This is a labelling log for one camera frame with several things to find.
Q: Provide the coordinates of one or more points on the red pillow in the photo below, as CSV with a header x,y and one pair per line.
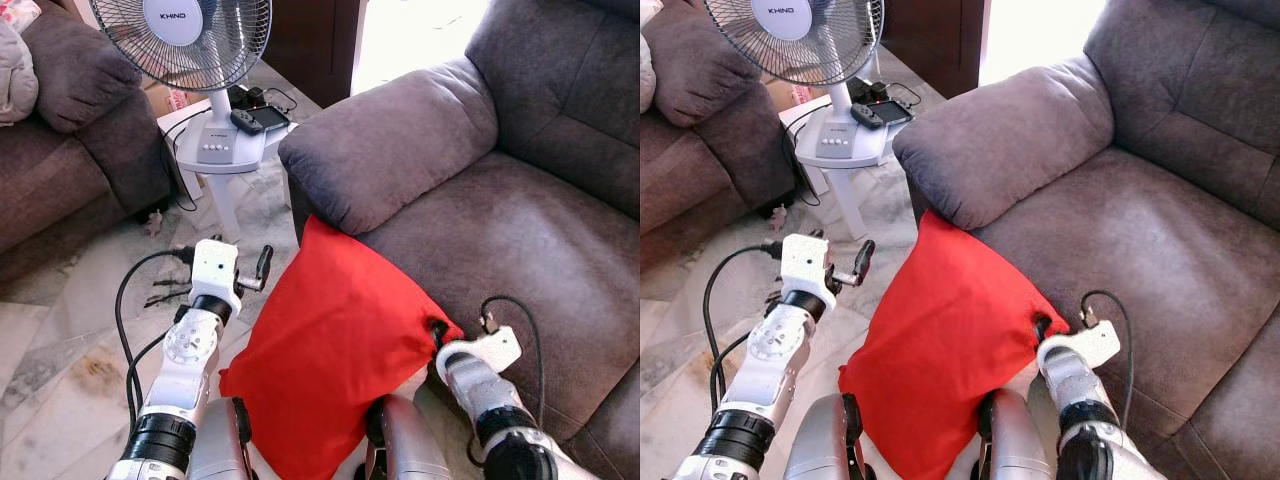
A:
x,y
940,340
330,340

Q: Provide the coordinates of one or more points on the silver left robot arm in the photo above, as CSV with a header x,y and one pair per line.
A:
x,y
775,360
185,370

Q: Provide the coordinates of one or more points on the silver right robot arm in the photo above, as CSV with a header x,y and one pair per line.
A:
x,y
1075,385
480,390

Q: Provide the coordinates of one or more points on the grey-brown two-seat sofa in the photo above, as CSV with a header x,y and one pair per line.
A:
x,y
520,230
1140,230

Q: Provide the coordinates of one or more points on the brown fabric sofa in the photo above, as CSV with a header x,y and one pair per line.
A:
x,y
60,170
690,170

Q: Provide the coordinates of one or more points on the silver right robot leg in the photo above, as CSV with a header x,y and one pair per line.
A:
x,y
1015,445
410,445

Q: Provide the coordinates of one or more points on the silver robot leg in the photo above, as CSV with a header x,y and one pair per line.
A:
x,y
820,445
410,445
1015,445
215,445

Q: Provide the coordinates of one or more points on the black charger block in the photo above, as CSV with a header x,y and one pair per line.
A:
x,y
872,92
255,97

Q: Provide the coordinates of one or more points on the cardboard box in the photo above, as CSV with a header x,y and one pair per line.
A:
x,y
165,97
785,95

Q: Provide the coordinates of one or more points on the silver left robot leg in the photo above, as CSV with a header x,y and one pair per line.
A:
x,y
820,445
215,445

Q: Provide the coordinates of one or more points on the dark wooden door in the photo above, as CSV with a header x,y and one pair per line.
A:
x,y
320,50
935,45

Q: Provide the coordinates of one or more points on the white table fan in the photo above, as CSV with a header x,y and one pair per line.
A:
x,y
180,20
790,15

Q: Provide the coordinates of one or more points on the pale grey cushion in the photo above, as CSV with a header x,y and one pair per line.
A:
x,y
14,75
646,75

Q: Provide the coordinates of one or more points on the pink patterned cloth item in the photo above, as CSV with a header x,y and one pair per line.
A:
x,y
18,12
648,8

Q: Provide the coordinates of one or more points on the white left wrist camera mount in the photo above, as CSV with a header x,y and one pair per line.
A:
x,y
805,262
215,268

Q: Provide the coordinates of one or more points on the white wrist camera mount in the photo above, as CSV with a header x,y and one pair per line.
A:
x,y
490,350
805,262
215,268
1090,345

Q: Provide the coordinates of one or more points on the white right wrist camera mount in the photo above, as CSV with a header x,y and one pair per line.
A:
x,y
490,350
1090,345

